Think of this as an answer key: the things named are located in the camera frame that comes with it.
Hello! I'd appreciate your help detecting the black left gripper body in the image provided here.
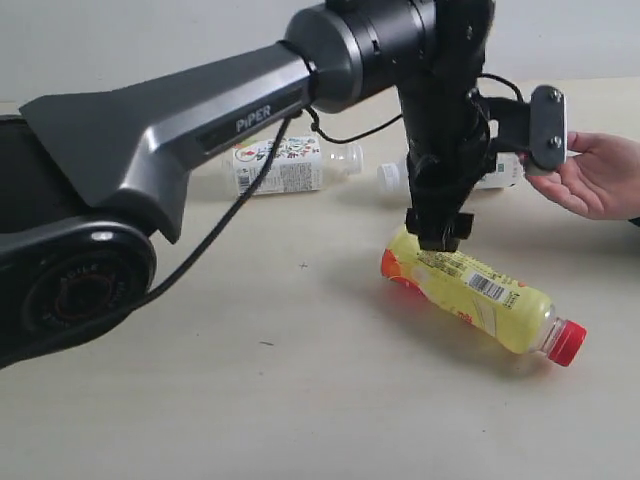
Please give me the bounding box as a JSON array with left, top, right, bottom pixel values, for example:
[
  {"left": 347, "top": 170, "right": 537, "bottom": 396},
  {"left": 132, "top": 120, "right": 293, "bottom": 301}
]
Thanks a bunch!
[{"left": 404, "top": 150, "right": 475, "bottom": 250}]

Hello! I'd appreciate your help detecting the white bottle green label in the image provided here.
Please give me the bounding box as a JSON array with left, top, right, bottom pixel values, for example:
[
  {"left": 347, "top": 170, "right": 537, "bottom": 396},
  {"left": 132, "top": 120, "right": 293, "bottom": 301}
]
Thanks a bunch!
[{"left": 377, "top": 153, "right": 522, "bottom": 196}]

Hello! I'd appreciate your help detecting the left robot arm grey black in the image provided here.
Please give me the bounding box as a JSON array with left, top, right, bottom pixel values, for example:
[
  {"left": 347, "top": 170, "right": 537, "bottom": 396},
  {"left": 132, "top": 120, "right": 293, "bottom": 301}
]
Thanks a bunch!
[{"left": 1, "top": 1, "right": 495, "bottom": 367}]

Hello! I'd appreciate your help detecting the yellow bottle red cap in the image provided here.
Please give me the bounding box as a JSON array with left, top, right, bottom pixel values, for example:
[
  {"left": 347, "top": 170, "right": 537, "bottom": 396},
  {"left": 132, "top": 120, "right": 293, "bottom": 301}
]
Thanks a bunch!
[{"left": 380, "top": 227, "right": 587, "bottom": 367}]

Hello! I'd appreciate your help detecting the clear bottle floral white label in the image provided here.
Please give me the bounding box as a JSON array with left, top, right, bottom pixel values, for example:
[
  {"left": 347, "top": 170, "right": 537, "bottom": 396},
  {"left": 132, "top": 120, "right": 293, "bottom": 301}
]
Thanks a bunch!
[{"left": 225, "top": 134, "right": 364, "bottom": 196}]

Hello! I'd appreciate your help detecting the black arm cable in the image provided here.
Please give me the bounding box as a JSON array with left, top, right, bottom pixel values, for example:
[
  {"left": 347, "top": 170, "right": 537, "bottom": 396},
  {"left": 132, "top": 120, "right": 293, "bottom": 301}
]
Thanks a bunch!
[{"left": 139, "top": 72, "right": 524, "bottom": 306}]

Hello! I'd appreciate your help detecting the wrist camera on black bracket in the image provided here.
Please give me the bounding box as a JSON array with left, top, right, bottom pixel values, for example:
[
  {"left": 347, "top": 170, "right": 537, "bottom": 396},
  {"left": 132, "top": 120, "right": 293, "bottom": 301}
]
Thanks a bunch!
[{"left": 473, "top": 84, "right": 568, "bottom": 176}]

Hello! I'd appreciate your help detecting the person's open hand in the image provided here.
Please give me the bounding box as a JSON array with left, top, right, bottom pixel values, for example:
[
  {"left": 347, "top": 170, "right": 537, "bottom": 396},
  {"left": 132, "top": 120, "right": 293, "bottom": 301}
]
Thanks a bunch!
[{"left": 525, "top": 131, "right": 639, "bottom": 222}]

